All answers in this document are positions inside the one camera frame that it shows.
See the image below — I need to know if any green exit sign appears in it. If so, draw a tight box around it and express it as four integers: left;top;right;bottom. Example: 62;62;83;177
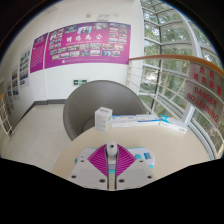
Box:
73;79;88;86

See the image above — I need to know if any narrow magenta text poster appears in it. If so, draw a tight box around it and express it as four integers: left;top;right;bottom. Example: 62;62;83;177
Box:
29;32;49;74

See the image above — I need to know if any grey tub chair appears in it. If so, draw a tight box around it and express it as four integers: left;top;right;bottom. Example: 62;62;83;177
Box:
62;79;148;141

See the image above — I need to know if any metal danger sign, red text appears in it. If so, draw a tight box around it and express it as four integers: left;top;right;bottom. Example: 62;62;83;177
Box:
184;63;224;128

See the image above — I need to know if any white photo poster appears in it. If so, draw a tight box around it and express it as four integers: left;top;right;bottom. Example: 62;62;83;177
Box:
19;47;32;88
11;64;20;101

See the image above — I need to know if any white charger block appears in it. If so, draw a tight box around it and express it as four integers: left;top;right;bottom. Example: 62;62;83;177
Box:
105;141;120;191

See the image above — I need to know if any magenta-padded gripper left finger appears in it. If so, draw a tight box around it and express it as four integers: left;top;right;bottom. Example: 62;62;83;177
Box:
67;143;109;190

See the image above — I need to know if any short white railing, orange handrail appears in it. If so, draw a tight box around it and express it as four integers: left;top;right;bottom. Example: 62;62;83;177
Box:
0;92;14;136

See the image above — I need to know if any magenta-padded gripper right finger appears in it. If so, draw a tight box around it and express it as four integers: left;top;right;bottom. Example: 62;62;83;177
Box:
115;144;158;191

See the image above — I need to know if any small upright white box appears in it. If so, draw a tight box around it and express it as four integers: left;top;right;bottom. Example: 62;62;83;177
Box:
94;106;113;134

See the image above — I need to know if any large magenta photo poster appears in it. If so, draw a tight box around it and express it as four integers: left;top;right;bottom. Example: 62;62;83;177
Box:
44;21;132;70

